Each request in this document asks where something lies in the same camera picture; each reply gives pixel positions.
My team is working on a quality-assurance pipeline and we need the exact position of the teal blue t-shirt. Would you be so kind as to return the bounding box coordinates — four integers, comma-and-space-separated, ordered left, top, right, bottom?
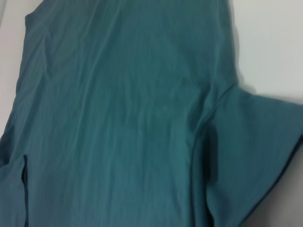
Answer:
0, 0, 303, 227

